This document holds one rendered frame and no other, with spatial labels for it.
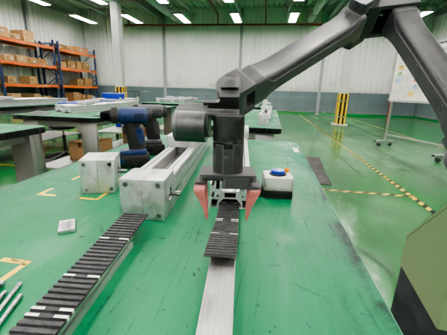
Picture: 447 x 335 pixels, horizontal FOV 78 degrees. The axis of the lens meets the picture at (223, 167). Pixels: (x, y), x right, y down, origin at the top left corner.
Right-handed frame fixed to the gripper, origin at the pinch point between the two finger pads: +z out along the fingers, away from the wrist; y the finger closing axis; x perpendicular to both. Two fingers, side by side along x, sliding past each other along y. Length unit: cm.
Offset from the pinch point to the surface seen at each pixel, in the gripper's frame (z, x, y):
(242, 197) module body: 1.9, -14.3, -3.8
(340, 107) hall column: 17, -950, -391
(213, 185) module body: -1.1, -14.3, 3.3
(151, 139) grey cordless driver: -3, -70, 34
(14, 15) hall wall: -317, -1196, 896
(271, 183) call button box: 0.3, -21.7, -12.1
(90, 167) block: -3.2, -20.7, 36.8
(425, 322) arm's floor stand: 10.8, 14.3, -31.3
